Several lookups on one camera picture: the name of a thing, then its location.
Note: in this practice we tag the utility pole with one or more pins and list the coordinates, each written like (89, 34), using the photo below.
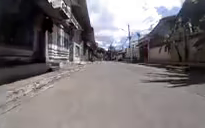
(129, 43)

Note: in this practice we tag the grey concrete road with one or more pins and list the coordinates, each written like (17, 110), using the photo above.
(116, 96)

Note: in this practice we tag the dark building with balconies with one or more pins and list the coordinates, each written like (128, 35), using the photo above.
(33, 30)

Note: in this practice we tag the grey concrete sidewalk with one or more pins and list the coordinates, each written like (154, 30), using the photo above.
(26, 88)

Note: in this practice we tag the bare leaning tree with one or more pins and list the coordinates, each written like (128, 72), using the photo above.
(185, 30)

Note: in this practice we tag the pink wall building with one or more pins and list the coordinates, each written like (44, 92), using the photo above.
(176, 43)

